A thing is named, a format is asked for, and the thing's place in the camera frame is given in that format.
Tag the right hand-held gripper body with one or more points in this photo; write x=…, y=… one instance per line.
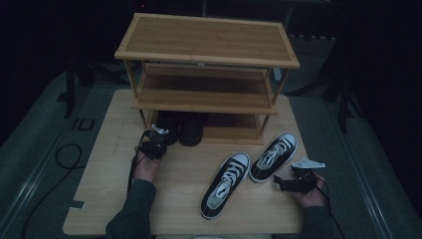
x=305, y=181

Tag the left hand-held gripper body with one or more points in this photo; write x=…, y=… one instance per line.
x=152, y=144

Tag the black mesh shoe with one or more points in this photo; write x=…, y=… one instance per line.
x=191, y=131
x=169, y=127

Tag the three-tier wooden shoe rack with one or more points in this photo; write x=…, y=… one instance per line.
x=205, y=36

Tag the person's right hand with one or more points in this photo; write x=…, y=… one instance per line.
x=312, y=199

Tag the black and white canvas sneaker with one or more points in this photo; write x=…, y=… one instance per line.
x=229, y=182
x=275, y=156

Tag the black metal stand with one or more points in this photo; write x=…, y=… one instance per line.
x=69, y=89
x=345, y=106

